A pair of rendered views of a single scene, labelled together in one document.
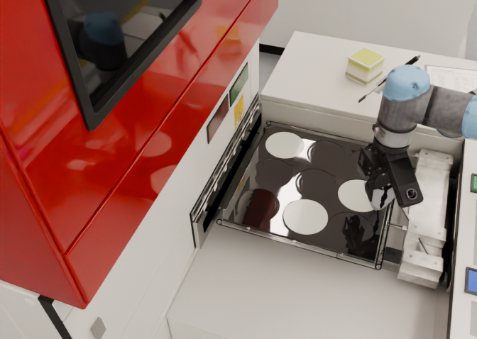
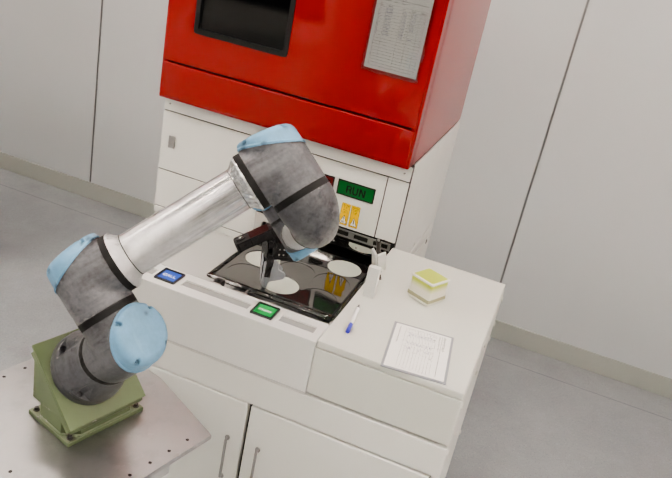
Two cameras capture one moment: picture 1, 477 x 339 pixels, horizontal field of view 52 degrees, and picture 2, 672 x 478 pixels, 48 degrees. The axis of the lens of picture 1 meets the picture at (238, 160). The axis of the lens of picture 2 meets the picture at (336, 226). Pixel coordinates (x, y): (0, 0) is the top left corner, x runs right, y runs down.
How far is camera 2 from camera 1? 2.22 m
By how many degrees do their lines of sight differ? 70
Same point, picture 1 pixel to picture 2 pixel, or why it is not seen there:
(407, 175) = (254, 233)
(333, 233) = (243, 265)
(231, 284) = (223, 251)
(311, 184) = (296, 269)
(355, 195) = (281, 283)
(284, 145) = (343, 268)
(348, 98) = (388, 282)
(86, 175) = (185, 45)
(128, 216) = (194, 91)
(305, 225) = (254, 257)
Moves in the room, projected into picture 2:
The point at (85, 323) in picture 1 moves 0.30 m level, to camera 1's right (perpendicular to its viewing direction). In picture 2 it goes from (170, 128) to (151, 158)
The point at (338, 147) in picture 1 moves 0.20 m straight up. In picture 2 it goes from (339, 290) to (354, 224)
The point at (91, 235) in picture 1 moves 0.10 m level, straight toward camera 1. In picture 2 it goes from (176, 69) to (142, 67)
